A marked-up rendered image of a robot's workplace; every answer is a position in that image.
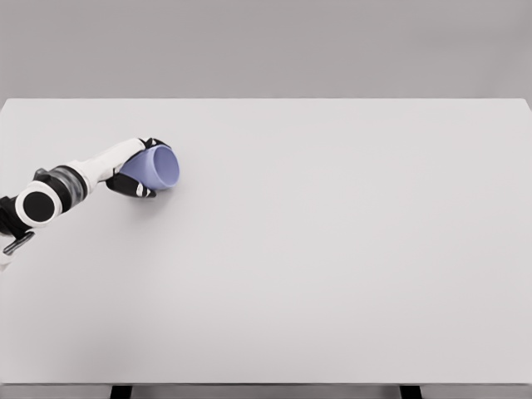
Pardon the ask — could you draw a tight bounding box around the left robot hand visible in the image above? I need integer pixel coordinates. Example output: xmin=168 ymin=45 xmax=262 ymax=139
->
xmin=96 ymin=137 xmax=172 ymax=200

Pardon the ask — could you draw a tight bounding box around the lavender plastic cup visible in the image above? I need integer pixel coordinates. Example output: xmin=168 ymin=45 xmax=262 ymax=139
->
xmin=118 ymin=145 xmax=183 ymax=193

